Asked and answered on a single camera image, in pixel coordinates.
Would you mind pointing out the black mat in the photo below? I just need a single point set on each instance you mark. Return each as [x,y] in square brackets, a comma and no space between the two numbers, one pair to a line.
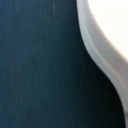
[47,78]

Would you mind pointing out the cream wooden spatula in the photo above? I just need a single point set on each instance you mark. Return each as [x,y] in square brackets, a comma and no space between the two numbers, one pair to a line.
[104,29]

